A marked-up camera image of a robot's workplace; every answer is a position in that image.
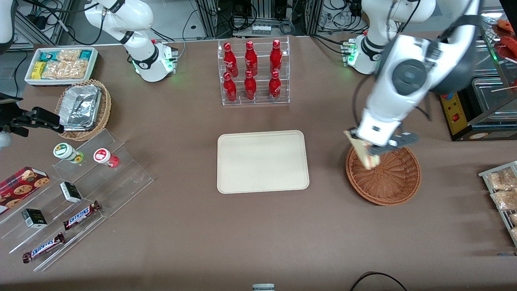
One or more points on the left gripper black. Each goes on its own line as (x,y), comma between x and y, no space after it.
(354,136)

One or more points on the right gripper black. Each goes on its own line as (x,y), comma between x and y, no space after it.
(19,121)

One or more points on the triangular sandwich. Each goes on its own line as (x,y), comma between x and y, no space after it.
(369,161)

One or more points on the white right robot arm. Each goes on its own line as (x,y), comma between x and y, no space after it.
(141,24)

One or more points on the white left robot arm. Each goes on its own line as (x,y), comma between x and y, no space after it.
(408,76)

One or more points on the brown wicker basket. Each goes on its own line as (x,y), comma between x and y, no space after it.
(387,182)

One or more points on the light wicker basket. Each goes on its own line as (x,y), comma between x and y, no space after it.
(103,117)

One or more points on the cream rectangular plastic tray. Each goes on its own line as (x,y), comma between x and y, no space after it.
(262,161)

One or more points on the green lid small jar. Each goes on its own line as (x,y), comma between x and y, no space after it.
(64,151)

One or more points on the white plastic snack bin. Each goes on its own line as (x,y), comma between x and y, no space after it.
(56,82)

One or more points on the yellow snack pack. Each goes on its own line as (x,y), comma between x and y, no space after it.
(38,70)

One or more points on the silver foil packet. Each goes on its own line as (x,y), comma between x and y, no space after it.
(83,103)

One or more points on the clear bag of nut snacks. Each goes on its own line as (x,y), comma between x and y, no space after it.
(54,69)
(68,55)
(76,68)

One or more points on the red tartan cookie box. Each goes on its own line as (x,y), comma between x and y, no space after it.
(20,186)

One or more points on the teal snack pack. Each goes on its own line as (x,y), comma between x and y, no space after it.
(48,55)
(86,54)

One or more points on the red lid small jar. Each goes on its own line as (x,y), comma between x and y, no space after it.
(103,155)

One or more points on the small black carton box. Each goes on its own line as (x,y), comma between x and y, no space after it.
(70,192)
(34,218)

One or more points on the black power adapter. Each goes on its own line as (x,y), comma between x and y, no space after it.
(37,20)

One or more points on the Snickers chocolate bar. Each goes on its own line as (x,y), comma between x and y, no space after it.
(42,247)
(81,215)

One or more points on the clear acrylic tiered shelf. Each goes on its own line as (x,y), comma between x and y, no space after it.
(129,178)

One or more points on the red cola bottle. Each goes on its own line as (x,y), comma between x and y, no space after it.
(230,58)
(276,56)
(250,87)
(230,89)
(274,87)
(251,58)

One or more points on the clear acrylic bottle rack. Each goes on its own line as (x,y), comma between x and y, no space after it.
(260,103)

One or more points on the clear bag of fried snacks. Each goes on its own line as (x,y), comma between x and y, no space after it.
(503,180)
(513,219)
(514,235)
(505,200)

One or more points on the red sausage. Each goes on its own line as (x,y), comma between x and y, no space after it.
(509,42)
(508,25)

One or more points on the white power strip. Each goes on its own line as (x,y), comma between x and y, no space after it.
(261,30)

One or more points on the small grey device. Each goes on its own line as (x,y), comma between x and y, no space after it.
(263,287)

